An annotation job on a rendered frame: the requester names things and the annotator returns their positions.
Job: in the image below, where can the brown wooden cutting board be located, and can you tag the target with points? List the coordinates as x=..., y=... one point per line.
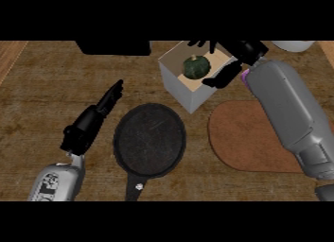
x=245, y=138

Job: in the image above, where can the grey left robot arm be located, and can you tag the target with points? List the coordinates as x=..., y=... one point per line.
x=56, y=181

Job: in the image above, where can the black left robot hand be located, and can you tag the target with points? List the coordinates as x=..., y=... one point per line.
x=87, y=124

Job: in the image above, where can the white round container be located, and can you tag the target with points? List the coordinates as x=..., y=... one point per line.
x=292, y=45

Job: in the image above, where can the black appliance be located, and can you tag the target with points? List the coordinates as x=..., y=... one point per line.
x=112, y=47

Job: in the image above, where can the dark green squash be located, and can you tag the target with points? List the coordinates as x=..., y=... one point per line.
x=195, y=66

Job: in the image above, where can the black cast iron pan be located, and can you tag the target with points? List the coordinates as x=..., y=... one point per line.
x=148, y=145

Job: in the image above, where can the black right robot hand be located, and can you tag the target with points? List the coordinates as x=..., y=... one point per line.
x=242, y=50

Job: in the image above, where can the cardboard box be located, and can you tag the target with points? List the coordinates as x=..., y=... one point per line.
x=188, y=82

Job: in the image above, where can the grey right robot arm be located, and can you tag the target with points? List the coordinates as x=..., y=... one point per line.
x=290, y=119

